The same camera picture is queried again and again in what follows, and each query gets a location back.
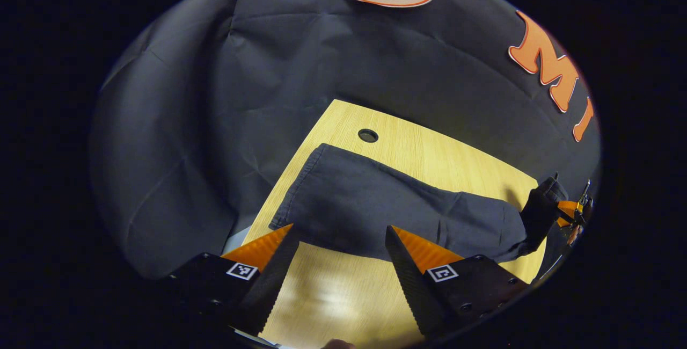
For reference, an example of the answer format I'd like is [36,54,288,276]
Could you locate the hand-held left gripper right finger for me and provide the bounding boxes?
[385,226,529,339]

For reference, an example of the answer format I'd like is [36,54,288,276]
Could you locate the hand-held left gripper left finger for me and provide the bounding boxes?
[161,223,300,336]

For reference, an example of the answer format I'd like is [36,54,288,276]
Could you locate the dark grey jeans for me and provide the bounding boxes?
[268,143,569,264]

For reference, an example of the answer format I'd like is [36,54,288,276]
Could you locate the black backdrop cloth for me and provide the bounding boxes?
[89,0,602,280]

